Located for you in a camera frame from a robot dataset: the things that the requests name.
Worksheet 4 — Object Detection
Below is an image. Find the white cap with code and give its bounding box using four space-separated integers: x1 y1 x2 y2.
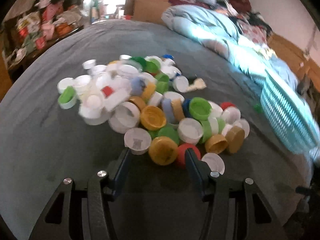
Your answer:
124 127 152 155

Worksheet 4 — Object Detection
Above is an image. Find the yellow bottle cap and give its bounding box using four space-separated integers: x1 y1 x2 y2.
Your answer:
140 106 167 131
148 137 178 166

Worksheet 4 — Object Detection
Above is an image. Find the red bottle cap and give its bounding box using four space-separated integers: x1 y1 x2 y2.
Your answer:
175 143 201 169

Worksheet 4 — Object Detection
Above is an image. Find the grey bed sheet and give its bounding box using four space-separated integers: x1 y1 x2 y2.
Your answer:
1 20 312 239

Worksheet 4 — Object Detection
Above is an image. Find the white wide cap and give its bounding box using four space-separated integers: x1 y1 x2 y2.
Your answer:
108 102 140 134

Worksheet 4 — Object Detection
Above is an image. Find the green bottle cap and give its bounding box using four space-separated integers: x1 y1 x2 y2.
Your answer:
189 97 212 121

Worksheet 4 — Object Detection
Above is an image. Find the teal plastic basket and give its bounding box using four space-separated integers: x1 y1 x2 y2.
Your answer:
260 71 320 156

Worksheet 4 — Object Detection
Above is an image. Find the yellow open bottle cap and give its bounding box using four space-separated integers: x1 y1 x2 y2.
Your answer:
140 106 167 131

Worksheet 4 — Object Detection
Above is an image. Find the light blue duvet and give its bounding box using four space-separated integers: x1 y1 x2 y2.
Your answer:
162 5 298 90

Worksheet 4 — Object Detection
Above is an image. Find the cluttered side table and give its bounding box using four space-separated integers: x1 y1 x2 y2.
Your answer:
1 0 82 69

